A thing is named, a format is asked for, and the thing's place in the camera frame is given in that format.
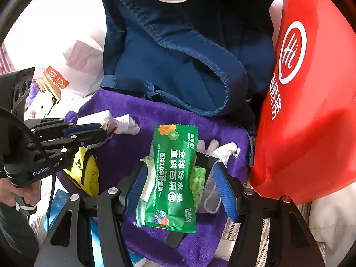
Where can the yellow adidas mini bag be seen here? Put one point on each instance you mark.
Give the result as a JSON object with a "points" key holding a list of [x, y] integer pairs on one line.
{"points": [[84, 172]]}

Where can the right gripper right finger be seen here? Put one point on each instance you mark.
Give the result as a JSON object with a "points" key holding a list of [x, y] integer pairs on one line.
{"points": [[229, 191]]}

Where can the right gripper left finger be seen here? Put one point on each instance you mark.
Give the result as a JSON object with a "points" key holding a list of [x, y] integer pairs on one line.
{"points": [[131, 188]]}

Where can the crumpled white wrapper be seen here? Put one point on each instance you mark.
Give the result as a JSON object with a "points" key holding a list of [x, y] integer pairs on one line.
{"points": [[121, 125]]}

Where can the white mesh drawstring pouch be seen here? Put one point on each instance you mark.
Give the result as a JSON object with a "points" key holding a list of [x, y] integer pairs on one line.
{"points": [[207, 157]]}

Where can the mint green cloth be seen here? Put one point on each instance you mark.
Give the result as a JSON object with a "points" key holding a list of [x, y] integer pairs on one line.
{"points": [[146, 192]]}

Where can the white canvas bag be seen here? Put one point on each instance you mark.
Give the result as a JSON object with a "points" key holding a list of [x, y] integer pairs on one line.
{"points": [[332, 222]]}

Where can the green snack packet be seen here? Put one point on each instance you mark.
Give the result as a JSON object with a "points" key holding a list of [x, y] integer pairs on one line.
{"points": [[171, 203]]}

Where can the red paper shopping bag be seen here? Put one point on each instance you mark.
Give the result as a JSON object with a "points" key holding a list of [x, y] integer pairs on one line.
{"points": [[305, 145]]}

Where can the left hand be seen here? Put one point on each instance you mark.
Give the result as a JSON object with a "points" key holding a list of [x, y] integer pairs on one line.
{"points": [[31, 194]]}

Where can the purple towel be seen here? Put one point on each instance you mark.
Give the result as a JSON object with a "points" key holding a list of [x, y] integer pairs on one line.
{"points": [[119, 155]]}

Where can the white Miniso plastic bag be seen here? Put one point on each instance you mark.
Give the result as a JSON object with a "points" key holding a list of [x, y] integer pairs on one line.
{"points": [[75, 64]]}

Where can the blue tissue pack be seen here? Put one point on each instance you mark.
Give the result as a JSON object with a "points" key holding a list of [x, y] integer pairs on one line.
{"points": [[58, 202]]}

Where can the navy blue tote bag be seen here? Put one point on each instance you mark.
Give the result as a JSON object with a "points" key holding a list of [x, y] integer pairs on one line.
{"points": [[211, 57]]}

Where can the purple plush toy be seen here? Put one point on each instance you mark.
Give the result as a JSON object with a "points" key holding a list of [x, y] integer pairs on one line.
{"points": [[34, 90]]}

